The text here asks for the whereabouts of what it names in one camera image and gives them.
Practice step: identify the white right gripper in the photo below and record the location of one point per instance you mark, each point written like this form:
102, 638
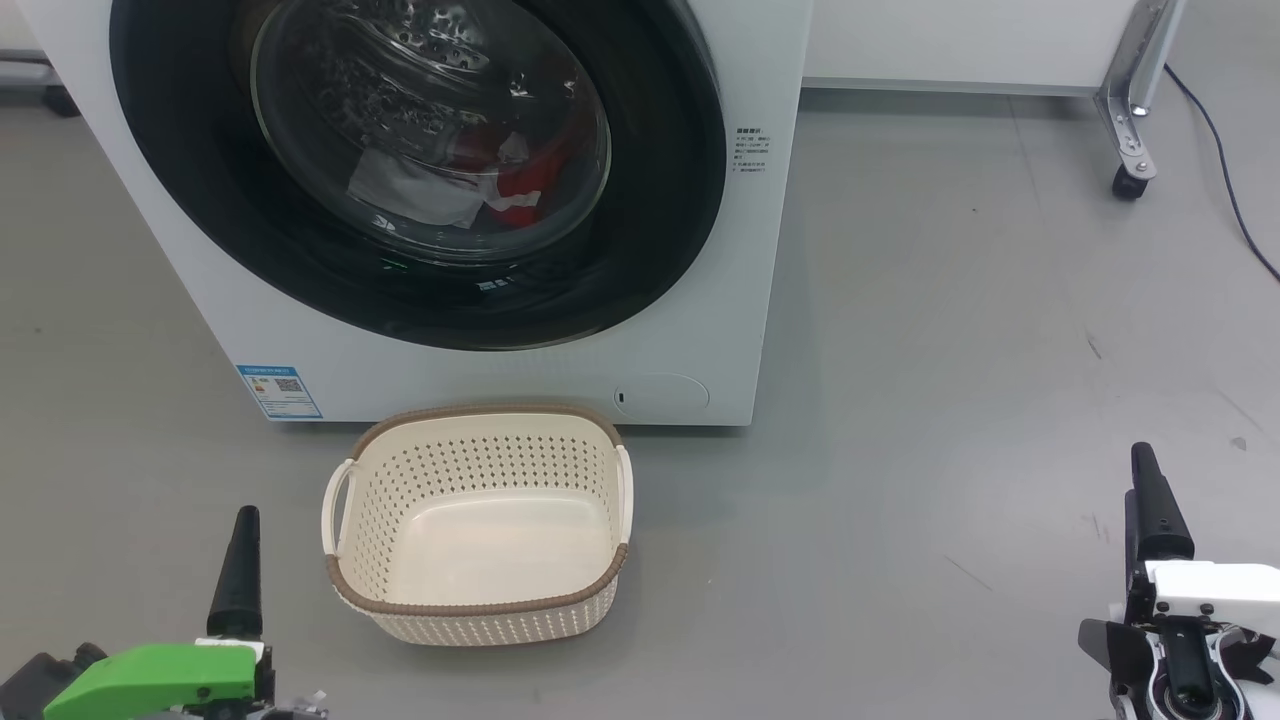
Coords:
1210, 585

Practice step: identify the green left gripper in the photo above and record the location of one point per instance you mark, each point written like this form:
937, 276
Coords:
150, 685

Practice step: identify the black round glass washer door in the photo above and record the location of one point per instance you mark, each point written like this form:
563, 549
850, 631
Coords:
200, 220

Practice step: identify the white and red garment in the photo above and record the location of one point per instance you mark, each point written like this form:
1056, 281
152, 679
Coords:
410, 190

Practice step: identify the red garment with white stripes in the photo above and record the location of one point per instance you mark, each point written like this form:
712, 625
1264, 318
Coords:
520, 185

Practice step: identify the cream perforated laundry basket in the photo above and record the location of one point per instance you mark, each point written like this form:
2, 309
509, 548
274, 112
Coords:
480, 540

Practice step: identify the white front-load washing machine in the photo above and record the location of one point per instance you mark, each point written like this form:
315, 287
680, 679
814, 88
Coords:
500, 380

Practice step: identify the steel perforated washer drum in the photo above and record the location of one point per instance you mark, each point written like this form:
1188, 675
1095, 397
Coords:
420, 60

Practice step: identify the blue energy label sticker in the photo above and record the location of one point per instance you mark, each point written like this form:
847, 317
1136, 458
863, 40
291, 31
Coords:
280, 392

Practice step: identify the round white filter cover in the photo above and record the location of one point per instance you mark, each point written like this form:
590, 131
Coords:
665, 395

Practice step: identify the black caster foot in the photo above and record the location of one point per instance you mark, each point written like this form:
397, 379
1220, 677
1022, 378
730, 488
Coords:
62, 100

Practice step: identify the white partition panel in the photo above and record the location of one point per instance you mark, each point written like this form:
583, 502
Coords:
950, 40

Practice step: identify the small printed text sticker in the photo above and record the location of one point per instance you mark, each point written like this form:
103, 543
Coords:
751, 150

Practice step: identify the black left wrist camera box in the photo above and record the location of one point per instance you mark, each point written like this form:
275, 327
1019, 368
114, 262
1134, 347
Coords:
40, 685

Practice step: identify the silver metal frame leg caster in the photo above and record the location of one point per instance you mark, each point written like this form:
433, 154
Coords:
1130, 110

